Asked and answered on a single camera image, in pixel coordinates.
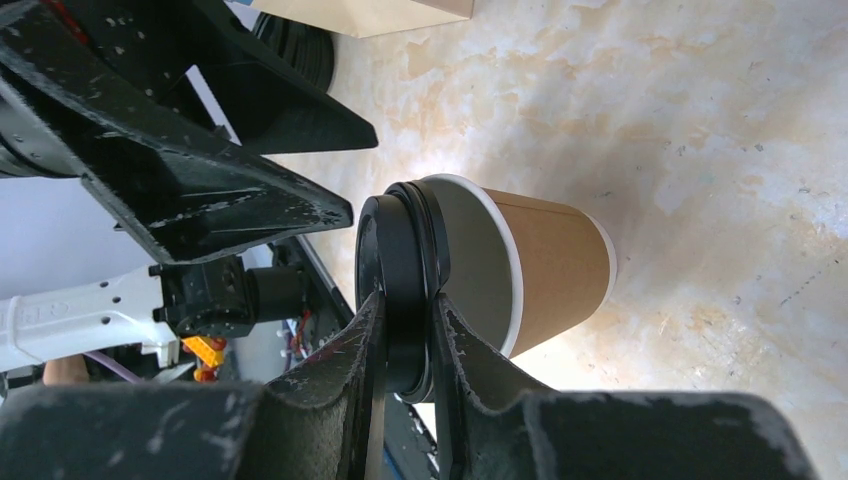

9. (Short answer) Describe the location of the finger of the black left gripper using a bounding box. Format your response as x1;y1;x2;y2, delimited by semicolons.
1;1;353;264
62;1;378;154

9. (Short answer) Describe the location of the single brown paper cup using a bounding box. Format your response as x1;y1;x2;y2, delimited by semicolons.
423;174;618;358

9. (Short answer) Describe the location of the black plastic cup lid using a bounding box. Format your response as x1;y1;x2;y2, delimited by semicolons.
355;180;451;404

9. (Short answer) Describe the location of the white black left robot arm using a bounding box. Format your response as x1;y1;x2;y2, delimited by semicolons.
1;1;378;371

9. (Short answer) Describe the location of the blue checkered paper bag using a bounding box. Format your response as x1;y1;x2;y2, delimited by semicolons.
243;0;474;38

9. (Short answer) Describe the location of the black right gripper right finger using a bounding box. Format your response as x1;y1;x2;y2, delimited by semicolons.
431;294;817;479

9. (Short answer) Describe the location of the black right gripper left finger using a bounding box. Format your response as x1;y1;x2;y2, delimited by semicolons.
1;292;386;479

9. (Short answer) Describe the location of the stack of black lids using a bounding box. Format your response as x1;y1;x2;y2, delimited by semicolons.
252;13;336;93

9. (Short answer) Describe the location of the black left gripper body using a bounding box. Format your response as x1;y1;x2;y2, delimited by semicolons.
1;99;77;179

